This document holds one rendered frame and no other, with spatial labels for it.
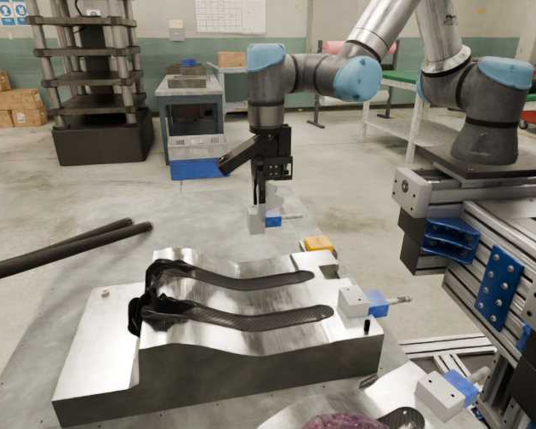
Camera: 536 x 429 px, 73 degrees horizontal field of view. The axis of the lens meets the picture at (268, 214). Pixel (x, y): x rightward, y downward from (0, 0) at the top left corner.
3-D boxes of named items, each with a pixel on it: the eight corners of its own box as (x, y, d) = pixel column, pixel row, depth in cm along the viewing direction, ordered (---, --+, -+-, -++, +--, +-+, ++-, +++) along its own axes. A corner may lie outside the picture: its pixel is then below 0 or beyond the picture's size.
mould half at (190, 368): (326, 282, 85) (330, 231, 79) (377, 373, 62) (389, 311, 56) (99, 311, 76) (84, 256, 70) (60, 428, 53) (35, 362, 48)
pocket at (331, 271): (337, 277, 78) (338, 263, 76) (346, 293, 73) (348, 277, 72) (316, 280, 77) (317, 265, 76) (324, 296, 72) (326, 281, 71)
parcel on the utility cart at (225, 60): (241, 70, 627) (240, 51, 615) (246, 71, 599) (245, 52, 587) (217, 70, 616) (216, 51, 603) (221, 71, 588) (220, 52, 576)
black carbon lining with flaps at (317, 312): (310, 276, 76) (312, 236, 72) (339, 330, 62) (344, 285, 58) (135, 297, 70) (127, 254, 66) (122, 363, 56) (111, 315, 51)
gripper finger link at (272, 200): (286, 223, 81) (284, 181, 79) (259, 225, 80) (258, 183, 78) (282, 220, 84) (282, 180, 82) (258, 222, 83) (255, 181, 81)
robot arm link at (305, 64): (350, 95, 75) (305, 99, 70) (318, 88, 84) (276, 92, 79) (354, 53, 71) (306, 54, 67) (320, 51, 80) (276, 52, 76)
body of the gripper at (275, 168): (292, 183, 79) (293, 128, 74) (253, 186, 78) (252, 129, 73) (284, 171, 86) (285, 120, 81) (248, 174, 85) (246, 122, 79)
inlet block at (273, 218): (299, 220, 91) (299, 201, 89) (304, 230, 87) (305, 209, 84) (247, 225, 89) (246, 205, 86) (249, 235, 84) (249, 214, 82)
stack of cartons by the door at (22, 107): (49, 122, 620) (36, 70, 584) (42, 126, 591) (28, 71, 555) (-6, 124, 606) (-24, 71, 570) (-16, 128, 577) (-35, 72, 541)
